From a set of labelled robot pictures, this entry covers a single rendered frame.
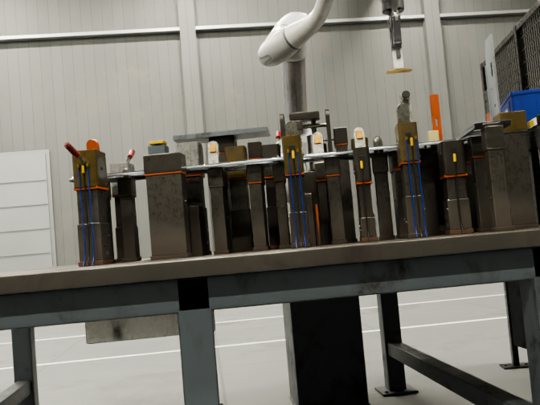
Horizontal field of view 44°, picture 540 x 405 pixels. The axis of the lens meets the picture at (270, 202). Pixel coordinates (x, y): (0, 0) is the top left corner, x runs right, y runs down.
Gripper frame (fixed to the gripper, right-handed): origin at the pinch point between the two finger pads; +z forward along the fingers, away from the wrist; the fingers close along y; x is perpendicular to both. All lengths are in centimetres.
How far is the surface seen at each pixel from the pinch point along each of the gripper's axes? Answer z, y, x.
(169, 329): 79, 49, -73
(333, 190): 42.4, 5.5, -25.5
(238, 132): 15, -27, -59
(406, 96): 10.2, -12.0, 3.4
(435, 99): 11.9, -14.4, 13.8
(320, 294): 71, 69, -33
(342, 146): 25.2, -18.4, -20.2
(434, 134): 25.0, -10.4, 11.5
